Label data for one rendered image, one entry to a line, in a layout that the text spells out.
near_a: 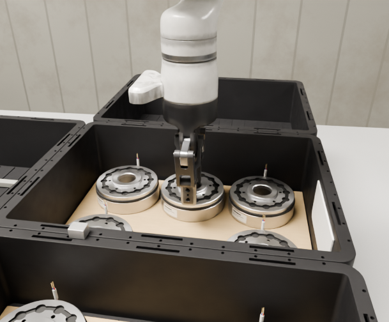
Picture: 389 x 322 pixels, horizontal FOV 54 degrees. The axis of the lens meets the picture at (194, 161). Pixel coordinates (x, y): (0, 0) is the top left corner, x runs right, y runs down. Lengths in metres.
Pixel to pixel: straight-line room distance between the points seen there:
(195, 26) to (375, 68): 1.82
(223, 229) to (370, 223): 0.39
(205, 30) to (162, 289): 0.29
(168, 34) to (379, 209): 0.63
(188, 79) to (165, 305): 0.26
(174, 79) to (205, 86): 0.04
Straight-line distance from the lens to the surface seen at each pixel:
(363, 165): 1.10
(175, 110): 0.49
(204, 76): 0.48
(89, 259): 0.43
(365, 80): 2.23
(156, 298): 0.44
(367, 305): 0.38
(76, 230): 0.42
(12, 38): 2.45
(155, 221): 0.60
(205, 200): 0.59
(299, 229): 0.60
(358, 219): 0.88
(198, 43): 0.47
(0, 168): 0.82
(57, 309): 0.46
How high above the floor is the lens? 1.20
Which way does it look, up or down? 29 degrees down
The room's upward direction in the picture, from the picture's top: straight up
